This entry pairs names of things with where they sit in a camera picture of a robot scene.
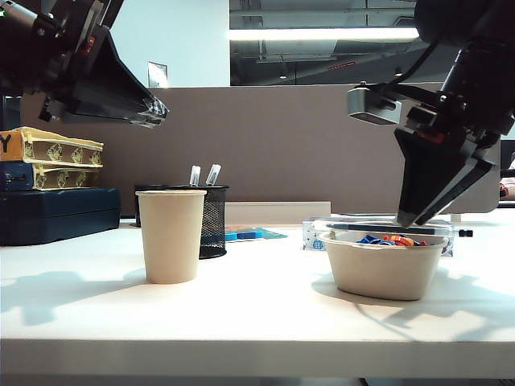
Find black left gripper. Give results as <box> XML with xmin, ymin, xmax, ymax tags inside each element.
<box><xmin>23</xmin><ymin>0</ymin><xmax>171</xmax><ymax>130</ymax></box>

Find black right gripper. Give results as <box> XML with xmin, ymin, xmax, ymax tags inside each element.
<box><xmin>393</xmin><ymin>90</ymin><xmax>515</xmax><ymax>228</ymax></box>

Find black mesh pen holder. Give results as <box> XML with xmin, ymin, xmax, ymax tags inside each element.
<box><xmin>167</xmin><ymin>184</ymin><xmax>230</xmax><ymax>261</ymax></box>

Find yellow stacked boxes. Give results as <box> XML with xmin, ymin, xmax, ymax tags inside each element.
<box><xmin>0</xmin><ymin>126</ymin><xmax>105</xmax><ymax>169</ymax></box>

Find yellow box blue end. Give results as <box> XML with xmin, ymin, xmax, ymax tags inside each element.
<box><xmin>0</xmin><ymin>160</ymin><xmax>102</xmax><ymax>191</ymax></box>

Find beige pulp bowl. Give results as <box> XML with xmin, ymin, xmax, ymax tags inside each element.
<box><xmin>317</xmin><ymin>221</ymin><xmax>451</xmax><ymax>302</ymax></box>

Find dark blue plastic case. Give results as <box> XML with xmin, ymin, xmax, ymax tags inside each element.
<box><xmin>0</xmin><ymin>187</ymin><xmax>122</xmax><ymax>247</ymax></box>

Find clear acrylic box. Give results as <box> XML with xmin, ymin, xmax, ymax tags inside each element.
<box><xmin>301</xmin><ymin>216</ymin><xmax>455</xmax><ymax>258</ymax></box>

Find beige paper cup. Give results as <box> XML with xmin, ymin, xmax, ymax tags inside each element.
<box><xmin>135</xmin><ymin>189</ymin><xmax>208</xmax><ymax>285</ymax></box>

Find brown fabric desk divider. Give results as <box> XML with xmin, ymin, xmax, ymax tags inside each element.
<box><xmin>20</xmin><ymin>84</ymin><xmax>503</xmax><ymax>216</ymax></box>

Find teal booklet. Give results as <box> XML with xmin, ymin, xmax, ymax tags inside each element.
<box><xmin>224</xmin><ymin>227</ymin><xmax>290</xmax><ymax>244</ymax></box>

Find blue flat block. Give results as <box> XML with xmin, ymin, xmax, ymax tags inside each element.
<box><xmin>225</xmin><ymin>231</ymin><xmax>266</xmax><ymax>242</ymax></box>

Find long ceiling light strip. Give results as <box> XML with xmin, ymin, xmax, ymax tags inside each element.
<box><xmin>228</xmin><ymin>27</ymin><xmax>422</xmax><ymax>42</ymax></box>

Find small wall sign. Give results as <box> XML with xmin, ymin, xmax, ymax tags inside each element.
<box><xmin>147</xmin><ymin>60</ymin><xmax>169</xmax><ymax>88</ymax></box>

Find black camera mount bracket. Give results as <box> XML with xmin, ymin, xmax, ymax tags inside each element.
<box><xmin>376</xmin><ymin>82</ymin><xmax>443</xmax><ymax>109</ymax></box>

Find silver depth camera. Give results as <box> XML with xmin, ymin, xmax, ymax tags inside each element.
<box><xmin>347</xmin><ymin>81</ymin><xmax>403</xmax><ymax>126</ymax></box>

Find black camera cable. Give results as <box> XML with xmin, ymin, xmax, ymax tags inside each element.
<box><xmin>396</xmin><ymin>39</ymin><xmax>440</xmax><ymax>88</ymax></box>

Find beige cable trunk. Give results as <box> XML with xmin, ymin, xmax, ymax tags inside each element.
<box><xmin>225</xmin><ymin>201</ymin><xmax>332</xmax><ymax>228</ymax></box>

